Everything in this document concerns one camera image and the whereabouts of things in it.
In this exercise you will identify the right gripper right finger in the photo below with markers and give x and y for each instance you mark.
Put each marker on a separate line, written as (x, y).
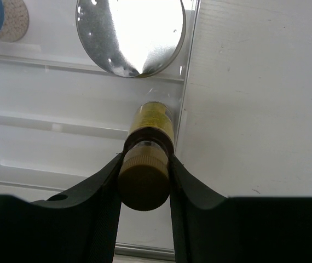
(208, 227)

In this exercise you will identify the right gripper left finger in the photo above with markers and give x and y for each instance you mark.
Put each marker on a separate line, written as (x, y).
(76, 225)

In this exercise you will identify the small yellow bottle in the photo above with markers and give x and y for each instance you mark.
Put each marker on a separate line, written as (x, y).
(143, 181)

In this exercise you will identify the tall jar silver lid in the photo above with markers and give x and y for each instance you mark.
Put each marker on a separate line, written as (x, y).
(131, 39)
(14, 20)

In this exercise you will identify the white divided tray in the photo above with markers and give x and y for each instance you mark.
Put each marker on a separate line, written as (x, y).
(62, 118)

